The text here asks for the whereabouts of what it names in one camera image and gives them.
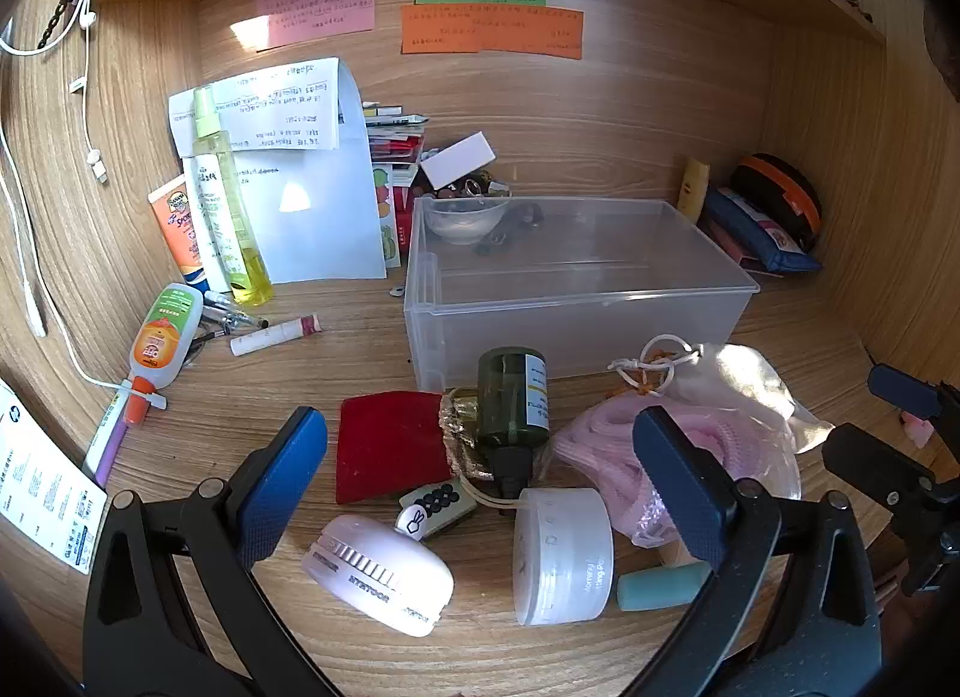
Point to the dark green bottle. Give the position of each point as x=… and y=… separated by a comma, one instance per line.
x=510, y=404

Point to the black orange round case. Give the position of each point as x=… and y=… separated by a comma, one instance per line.
x=780, y=187

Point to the orange paper note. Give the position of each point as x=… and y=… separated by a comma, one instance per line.
x=487, y=29

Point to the white paper envelope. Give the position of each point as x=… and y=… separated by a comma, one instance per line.
x=322, y=217

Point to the yellow tube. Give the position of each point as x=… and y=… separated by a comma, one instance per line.
x=694, y=190

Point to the clear plastic bowl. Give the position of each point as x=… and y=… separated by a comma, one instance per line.
x=465, y=220

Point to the blue pencil pouch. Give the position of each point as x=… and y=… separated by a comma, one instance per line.
x=757, y=239

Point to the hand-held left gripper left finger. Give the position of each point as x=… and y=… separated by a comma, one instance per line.
x=289, y=472

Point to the pale pink portable fan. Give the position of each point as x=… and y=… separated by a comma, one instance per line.
x=375, y=577

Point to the clear plastic storage box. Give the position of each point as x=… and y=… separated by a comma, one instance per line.
x=585, y=307

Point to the small white cardboard box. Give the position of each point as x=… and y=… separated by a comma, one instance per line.
x=457, y=160

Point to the wooden desktop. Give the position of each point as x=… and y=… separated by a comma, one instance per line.
x=360, y=367

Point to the orange green squeeze bottle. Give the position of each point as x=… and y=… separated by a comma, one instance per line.
x=161, y=337

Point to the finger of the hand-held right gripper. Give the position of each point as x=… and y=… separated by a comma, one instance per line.
x=904, y=385
x=870, y=461

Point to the white rabbit tile charm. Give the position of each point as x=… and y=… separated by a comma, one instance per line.
x=411, y=521

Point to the white round jar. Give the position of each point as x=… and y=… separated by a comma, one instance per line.
x=562, y=554

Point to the white printed leaflet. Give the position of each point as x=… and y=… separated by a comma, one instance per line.
x=45, y=502

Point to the fruit print booklet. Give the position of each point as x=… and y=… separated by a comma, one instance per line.
x=382, y=217

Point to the pink paper note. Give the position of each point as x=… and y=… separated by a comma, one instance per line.
x=315, y=3

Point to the pile of small trinkets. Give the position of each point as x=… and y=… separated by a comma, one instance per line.
x=480, y=187

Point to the red velvet pouch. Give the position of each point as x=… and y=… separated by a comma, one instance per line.
x=390, y=442

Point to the white printed paper sheet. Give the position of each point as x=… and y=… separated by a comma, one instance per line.
x=255, y=104

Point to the white cosmetic tube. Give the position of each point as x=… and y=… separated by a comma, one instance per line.
x=206, y=209

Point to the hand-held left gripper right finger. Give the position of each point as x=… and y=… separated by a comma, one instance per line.
x=675, y=479

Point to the yellow spray bottle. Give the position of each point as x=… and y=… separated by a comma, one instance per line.
x=240, y=247

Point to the white pink lip balm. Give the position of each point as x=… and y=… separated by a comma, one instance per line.
x=270, y=337

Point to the stack of books and cards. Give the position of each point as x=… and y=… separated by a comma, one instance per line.
x=397, y=142

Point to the orange sunscreen tube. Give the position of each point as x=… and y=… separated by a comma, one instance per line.
x=176, y=224

